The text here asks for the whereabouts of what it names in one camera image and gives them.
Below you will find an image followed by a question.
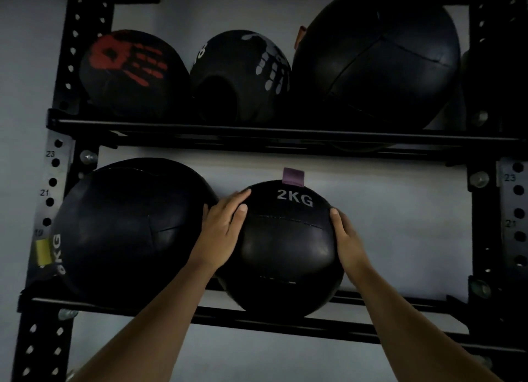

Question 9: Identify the person's right hand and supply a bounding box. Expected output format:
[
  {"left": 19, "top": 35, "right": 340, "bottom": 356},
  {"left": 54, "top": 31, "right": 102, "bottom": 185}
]
[{"left": 329, "top": 208, "right": 373, "bottom": 273}]

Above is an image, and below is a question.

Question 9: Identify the person's left hand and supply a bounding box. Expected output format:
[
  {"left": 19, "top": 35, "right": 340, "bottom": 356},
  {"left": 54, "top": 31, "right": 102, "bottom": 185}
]
[{"left": 189, "top": 188, "right": 252, "bottom": 270}]

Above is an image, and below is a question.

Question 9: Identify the black medicine ball purple tag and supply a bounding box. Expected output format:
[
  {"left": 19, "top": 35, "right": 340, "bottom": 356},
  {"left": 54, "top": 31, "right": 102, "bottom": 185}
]
[{"left": 215, "top": 167, "right": 345, "bottom": 318}]

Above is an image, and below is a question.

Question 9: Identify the person's right forearm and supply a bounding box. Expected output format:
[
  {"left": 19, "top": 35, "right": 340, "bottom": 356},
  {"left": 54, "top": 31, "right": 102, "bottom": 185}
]
[{"left": 344, "top": 257, "right": 504, "bottom": 382}]

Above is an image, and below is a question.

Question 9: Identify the person's left forearm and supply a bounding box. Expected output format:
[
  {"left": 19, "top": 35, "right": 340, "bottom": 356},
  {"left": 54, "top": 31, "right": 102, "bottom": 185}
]
[{"left": 68, "top": 257, "right": 219, "bottom": 382}]

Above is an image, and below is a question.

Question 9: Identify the black metal storage rack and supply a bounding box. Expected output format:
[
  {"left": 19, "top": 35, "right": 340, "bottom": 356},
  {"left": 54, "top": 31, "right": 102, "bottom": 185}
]
[{"left": 10, "top": 0, "right": 528, "bottom": 382}]

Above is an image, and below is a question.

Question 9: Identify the black medicine ball yellow tag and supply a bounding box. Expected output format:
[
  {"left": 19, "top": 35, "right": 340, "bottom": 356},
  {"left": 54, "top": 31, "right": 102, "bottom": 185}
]
[{"left": 35, "top": 158, "right": 219, "bottom": 308}]

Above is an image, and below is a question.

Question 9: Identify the black ball grey handprint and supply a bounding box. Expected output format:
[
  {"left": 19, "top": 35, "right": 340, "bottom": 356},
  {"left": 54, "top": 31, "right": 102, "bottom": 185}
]
[{"left": 190, "top": 30, "right": 293, "bottom": 124}]

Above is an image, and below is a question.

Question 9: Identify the black medicine ball orange tag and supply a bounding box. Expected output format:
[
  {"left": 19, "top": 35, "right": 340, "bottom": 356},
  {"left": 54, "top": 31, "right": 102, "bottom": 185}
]
[{"left": 292, "top": 0, "right": 462, "bottom": 130}]

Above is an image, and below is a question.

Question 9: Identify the black ball red handprint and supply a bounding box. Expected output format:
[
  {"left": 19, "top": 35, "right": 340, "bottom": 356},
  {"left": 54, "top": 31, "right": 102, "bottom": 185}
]
[{"left": 79, "top": 29, "right": 191, "bottom": 120}]

